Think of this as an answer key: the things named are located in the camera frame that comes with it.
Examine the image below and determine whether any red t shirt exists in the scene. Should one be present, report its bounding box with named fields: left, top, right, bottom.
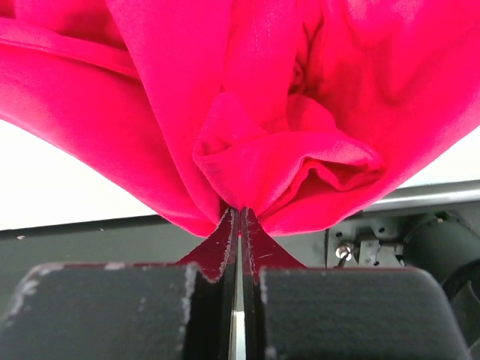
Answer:
left=1, top=1, right=479, bottom=236

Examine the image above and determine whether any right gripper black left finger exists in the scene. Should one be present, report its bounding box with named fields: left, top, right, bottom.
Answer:
left=1, top=209, right=239, bottom=359

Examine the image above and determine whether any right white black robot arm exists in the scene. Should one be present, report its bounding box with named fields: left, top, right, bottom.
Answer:
left=1, top=209, right=479, bottom=359

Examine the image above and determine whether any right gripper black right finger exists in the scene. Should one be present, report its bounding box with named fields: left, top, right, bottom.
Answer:
left=240, top=208, right=472, bottom=359

